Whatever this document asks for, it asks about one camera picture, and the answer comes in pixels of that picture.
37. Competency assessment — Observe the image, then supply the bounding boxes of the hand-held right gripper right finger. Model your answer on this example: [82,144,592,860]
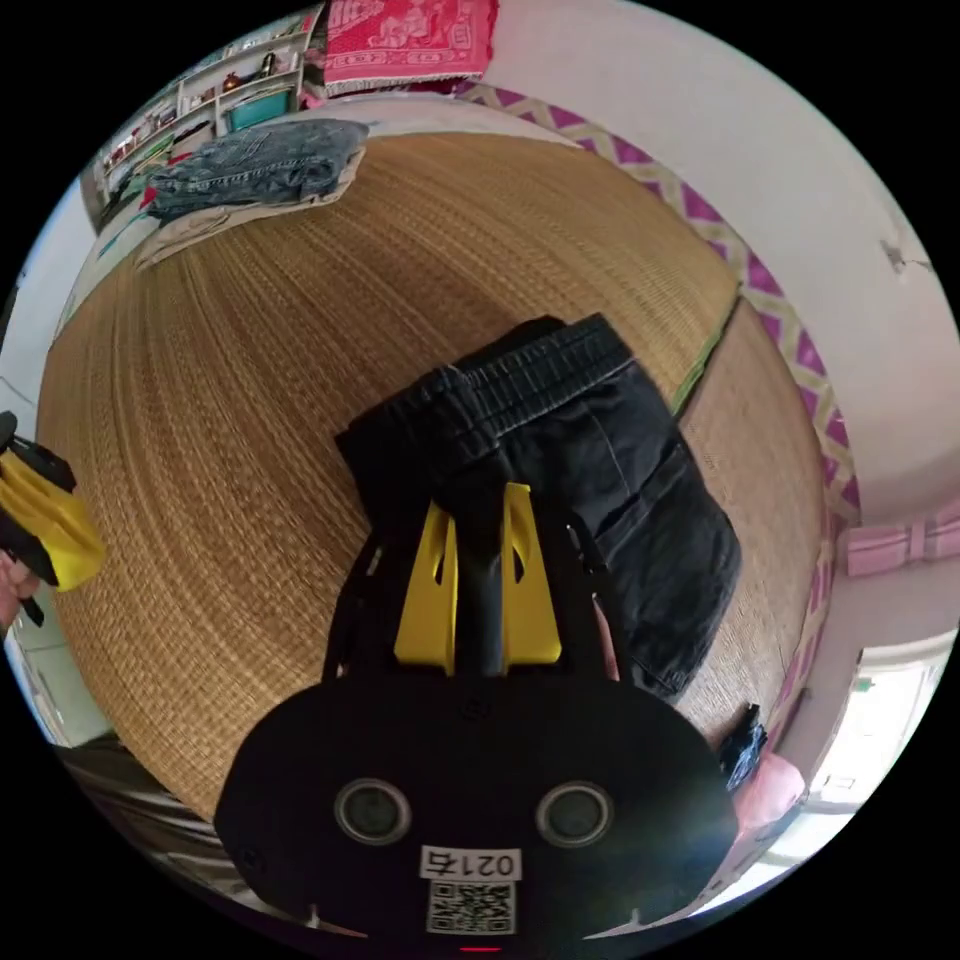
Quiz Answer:
[500,482,565,677]

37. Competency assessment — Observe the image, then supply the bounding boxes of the pink cushion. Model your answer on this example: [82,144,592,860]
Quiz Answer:
[736,752,810,850]

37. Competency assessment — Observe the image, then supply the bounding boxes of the bed with woven mat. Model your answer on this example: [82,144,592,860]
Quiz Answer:
[35,80,865,828]

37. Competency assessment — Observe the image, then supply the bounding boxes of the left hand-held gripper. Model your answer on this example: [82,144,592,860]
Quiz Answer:
[0,409,107,630]

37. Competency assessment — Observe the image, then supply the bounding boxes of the black jeans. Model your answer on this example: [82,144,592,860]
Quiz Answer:
[334,312,745,703]

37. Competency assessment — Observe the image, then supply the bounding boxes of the pile of clothes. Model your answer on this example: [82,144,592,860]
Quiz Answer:
[134,117,371,272]

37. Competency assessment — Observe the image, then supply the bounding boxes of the person's right hand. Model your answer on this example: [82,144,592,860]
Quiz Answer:
[592,597,622,682]

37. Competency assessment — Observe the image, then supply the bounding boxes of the red printed blanket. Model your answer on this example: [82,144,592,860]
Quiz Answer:
[320,0,502,99]

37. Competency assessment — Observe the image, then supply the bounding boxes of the white shelf with items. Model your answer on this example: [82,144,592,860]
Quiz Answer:
[92,13,325,230]

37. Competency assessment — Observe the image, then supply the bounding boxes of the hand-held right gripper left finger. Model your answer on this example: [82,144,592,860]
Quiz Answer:
[393,500,460,677]

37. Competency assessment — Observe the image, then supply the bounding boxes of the window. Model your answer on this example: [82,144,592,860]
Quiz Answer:
[808,637,950,820]

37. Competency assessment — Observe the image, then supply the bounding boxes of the person's left hand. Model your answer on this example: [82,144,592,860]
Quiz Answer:
[0,556,45,640]

